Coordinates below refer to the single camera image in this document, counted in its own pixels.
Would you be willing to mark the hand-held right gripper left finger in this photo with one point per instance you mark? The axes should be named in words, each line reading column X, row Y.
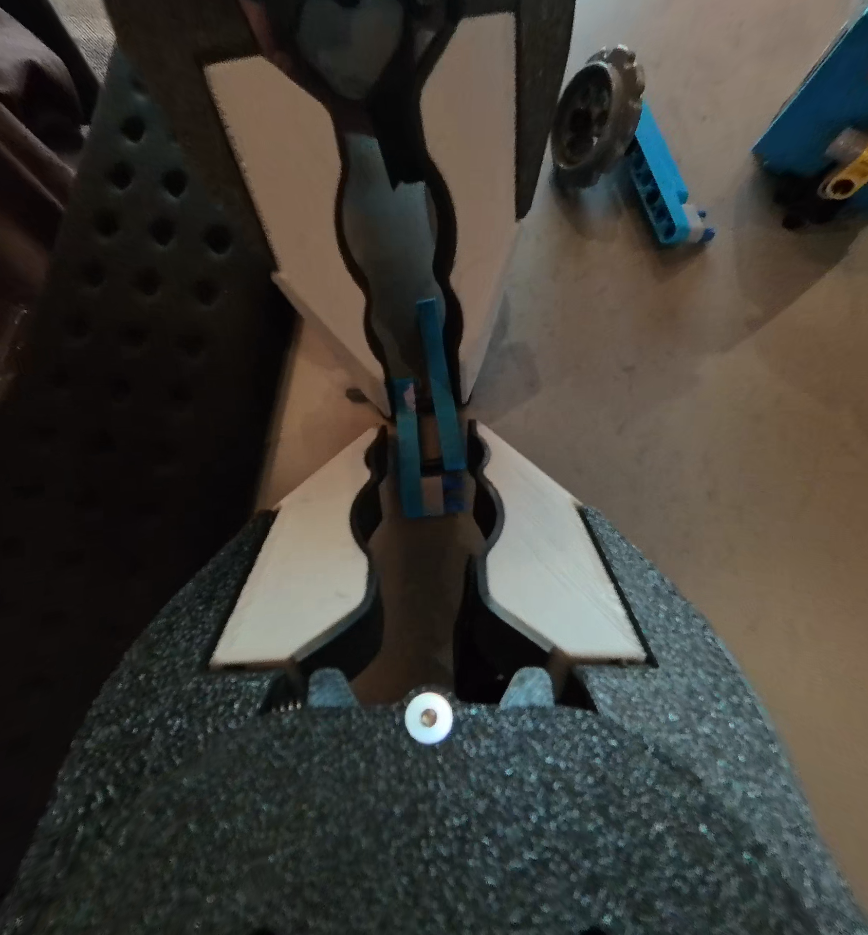
column 302, row 577

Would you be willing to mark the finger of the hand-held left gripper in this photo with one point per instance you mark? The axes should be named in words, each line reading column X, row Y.
column 280, row 161
column 485, row 146

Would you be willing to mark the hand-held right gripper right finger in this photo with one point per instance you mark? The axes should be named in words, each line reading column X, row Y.
column 558, row 577

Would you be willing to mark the black gear wheel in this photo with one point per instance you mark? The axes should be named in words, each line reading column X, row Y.
column 594, row 117

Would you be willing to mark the blue grey pin connector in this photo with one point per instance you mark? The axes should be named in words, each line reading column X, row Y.
column 700, row 226
column 445, row 495

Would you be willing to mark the grey desk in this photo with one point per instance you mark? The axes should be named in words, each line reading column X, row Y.
column 696, row 438

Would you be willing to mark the black perforated chair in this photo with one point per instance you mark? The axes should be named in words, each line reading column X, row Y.
column 149, row 365

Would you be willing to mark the blue yellow toy vehicle model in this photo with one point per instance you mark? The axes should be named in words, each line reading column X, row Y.
column 828, row 109

